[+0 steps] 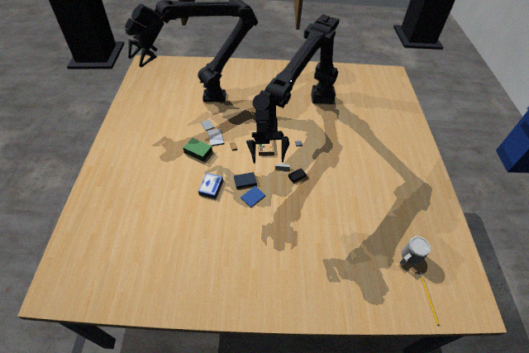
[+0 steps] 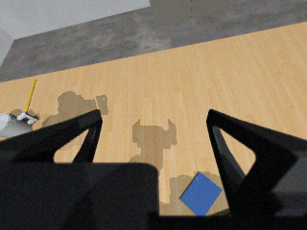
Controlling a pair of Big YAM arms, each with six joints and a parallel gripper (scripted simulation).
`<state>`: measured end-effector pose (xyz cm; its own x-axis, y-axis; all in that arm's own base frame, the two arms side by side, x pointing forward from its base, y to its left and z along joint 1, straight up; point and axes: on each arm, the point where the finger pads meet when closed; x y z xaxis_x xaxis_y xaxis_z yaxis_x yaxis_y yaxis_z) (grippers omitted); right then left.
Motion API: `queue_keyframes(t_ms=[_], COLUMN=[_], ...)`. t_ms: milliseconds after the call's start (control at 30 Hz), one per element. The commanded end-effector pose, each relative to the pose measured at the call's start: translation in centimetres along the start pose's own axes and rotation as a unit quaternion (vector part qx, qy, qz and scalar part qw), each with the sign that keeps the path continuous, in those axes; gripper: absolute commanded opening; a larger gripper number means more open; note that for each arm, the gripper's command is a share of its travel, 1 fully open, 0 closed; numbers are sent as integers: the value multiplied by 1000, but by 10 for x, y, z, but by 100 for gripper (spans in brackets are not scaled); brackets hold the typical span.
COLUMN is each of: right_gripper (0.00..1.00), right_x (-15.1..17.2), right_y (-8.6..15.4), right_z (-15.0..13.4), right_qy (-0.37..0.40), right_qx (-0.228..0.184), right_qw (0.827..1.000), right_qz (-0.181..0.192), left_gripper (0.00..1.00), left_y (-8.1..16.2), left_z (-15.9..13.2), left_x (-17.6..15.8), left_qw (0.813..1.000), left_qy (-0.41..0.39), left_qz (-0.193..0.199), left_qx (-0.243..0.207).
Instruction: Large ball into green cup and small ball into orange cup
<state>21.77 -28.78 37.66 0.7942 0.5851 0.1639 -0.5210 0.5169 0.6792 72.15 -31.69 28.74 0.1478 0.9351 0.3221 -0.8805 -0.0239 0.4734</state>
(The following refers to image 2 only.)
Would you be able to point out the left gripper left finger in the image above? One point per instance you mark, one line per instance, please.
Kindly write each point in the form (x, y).
(40, 145)

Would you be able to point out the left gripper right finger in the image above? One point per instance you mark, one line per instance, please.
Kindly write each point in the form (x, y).
(280, 162)

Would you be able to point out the dark grey mug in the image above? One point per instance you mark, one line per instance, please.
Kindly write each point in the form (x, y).
(11, 125)

